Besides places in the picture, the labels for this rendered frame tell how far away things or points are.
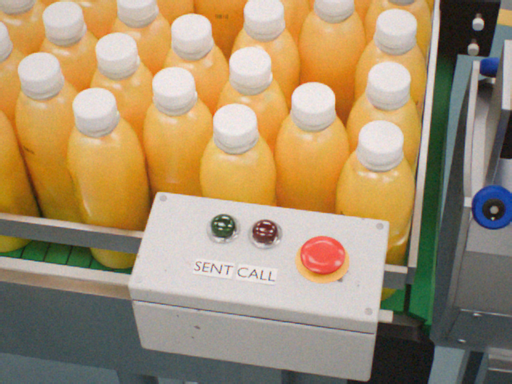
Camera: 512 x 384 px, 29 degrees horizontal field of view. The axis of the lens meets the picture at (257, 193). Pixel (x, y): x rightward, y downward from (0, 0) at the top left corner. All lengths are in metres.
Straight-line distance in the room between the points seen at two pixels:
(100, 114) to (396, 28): 0.29
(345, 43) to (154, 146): 0.22
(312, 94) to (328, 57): 0.13
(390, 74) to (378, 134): 0.07
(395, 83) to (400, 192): 0.10
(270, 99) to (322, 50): 0.10
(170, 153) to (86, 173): 0.08
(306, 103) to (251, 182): 0.09
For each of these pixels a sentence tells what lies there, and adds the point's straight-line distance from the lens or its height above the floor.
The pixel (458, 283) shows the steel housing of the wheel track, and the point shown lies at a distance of 1.10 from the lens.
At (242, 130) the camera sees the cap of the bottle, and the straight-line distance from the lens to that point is 0.88.
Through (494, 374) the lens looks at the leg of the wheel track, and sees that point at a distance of 1.33.
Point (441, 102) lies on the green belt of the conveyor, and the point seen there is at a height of 0.89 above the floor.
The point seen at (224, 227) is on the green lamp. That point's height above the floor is 1.11.
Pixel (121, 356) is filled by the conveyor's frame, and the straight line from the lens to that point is 1.16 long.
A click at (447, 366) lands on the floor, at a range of 2.04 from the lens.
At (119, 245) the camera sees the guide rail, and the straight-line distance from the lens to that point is 1.00.
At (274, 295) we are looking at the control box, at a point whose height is 1.10.
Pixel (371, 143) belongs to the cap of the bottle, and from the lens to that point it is 0.87.
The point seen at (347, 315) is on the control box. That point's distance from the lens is 0.78.
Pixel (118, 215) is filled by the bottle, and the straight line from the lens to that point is 0.99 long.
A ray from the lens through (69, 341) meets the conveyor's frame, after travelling 1.16.
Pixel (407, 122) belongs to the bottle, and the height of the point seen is 1.07.
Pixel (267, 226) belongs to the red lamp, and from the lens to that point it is 0.82.
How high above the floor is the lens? 1.76
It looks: 51 degrees down
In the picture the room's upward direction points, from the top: 2 degrees counter-clockwise
